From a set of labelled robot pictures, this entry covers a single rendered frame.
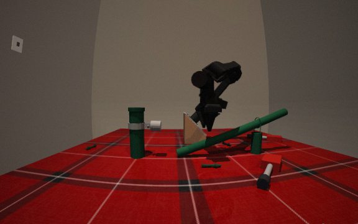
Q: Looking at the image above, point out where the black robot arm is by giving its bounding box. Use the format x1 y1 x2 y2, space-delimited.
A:
190 61 242 124

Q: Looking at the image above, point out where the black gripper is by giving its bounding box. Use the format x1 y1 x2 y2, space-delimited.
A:
196 90 222 131

